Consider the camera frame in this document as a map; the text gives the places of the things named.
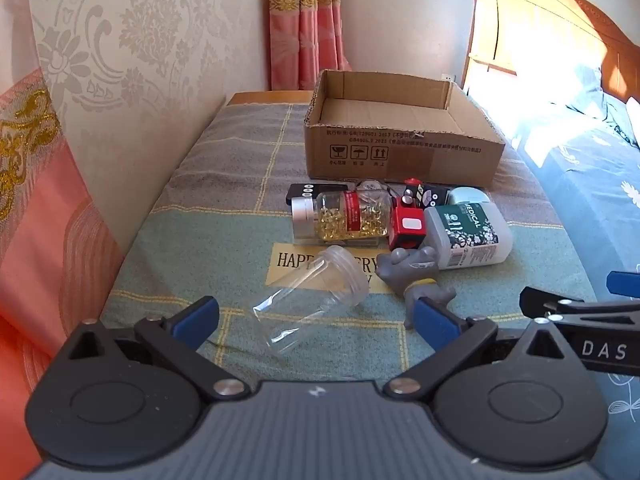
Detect pink embroidered fabric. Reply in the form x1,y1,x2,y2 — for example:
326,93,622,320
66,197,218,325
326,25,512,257
0,67,126,480

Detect pink gold-trimmed curtain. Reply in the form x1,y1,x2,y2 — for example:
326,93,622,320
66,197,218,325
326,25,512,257
269,0,352,91

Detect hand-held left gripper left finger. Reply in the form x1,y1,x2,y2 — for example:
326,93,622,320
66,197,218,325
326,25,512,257
65,296,251,402

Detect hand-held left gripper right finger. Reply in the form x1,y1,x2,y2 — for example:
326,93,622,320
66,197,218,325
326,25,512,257
382,296,585,403

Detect red toy train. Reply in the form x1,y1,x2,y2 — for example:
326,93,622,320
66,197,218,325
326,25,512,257
389,178,430,251

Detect white bottle with green label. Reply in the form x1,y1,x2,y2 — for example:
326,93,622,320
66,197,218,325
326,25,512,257
424,201,513,271

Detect light blue pillow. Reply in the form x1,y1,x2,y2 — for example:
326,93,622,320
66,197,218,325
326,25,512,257
565,65,640,151

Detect wooden bed headboard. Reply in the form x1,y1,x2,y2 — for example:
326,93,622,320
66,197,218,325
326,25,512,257
462,0,640,106

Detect clear plastic jar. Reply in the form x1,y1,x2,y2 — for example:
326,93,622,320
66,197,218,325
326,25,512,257
248,246,370,356

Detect black flat box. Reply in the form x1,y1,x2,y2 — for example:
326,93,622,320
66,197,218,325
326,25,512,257
286,183,351,211

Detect wooden bedside table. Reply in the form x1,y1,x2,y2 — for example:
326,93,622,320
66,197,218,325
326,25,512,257
227,91,313,106

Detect brown cardboard box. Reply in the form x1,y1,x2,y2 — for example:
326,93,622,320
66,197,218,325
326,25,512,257
302,70,507,186

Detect wooden bed blue bedding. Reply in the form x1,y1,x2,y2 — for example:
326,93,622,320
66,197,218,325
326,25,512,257
470,62,640,480

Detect grey toy figure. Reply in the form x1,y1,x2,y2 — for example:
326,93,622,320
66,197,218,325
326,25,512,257
375,246,457,331

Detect clear jar of gold pins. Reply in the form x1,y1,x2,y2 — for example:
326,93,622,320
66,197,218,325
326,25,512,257
291,190,392,246

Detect light blue round container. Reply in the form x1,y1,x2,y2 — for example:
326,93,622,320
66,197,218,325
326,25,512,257
447,186,488,207

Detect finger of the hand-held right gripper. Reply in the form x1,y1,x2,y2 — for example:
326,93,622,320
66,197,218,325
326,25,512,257
519,286,640,330
606,271,640,297

